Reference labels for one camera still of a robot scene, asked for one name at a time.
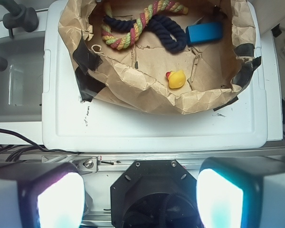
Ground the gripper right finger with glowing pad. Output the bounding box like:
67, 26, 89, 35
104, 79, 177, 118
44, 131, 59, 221
196, 156, 285, 228

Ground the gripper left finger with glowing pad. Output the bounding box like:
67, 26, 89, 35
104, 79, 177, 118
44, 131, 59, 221
0, 162, 85, 228

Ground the yellow rubber duck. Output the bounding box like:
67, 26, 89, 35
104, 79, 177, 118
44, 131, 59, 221
166, 70, 186, 89

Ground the white plastic bin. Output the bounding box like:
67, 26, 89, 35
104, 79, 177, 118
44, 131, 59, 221
42, 0, 268, 153

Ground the black tape patch right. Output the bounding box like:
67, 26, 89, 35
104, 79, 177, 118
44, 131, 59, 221
213, 43, 262, 112

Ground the black tape patch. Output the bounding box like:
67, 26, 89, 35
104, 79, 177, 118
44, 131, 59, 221
72, 37, 106, 102
213, 43, 262, 112

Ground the black tape patch left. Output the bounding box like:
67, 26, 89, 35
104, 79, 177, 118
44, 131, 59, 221
72, 37, 106, 102

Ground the crumpled brown paper liner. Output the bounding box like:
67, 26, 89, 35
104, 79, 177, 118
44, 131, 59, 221
58, 0, 257, 114

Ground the blue rectangular box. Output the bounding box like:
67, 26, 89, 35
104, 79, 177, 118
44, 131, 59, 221
186, 22, 223, 46

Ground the black clamp knob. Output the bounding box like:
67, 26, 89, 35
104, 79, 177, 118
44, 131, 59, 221
2, 0, 39, 38

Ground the black cable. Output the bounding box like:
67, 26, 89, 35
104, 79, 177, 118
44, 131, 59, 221
0, 127, 81, 164

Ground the black octagonal mount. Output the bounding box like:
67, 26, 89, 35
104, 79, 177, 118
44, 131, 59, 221
110, 160, 204, 228

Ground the aluminium frame rail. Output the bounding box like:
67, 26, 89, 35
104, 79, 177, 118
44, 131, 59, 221
41, 146, 285, 174

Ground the navy blue braided rope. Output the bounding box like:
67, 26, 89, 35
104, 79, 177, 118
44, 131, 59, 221
103, 14, 188, 56

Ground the multicolour braided rope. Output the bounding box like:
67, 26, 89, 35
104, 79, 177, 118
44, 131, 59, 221
101, 0, 190, 50

